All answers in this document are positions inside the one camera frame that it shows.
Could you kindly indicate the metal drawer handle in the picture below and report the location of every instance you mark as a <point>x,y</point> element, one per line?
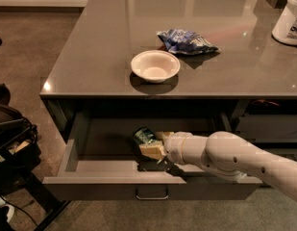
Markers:
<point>152,193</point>

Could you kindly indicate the grey counter cabinet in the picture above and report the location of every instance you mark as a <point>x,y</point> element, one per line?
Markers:
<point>185,61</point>

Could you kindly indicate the blue chip bag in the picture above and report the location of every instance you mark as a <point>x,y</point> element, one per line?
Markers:
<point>179,41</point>

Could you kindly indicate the open grey top drawer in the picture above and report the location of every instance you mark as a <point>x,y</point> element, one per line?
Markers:
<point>99,164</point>

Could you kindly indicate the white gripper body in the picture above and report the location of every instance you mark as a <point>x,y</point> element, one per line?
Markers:
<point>174,147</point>

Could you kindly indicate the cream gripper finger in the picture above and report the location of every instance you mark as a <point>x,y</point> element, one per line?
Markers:
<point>163,135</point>
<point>154,150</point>

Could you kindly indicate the white plastic jar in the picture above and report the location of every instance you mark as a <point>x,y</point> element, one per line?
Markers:
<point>285,30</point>

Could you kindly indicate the green soda can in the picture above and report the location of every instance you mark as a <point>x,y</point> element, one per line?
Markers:
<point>143,135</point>

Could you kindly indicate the white paper bowl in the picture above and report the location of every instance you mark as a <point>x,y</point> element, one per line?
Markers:
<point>155,66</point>

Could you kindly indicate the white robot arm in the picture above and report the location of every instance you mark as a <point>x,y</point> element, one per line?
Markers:
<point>222,154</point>

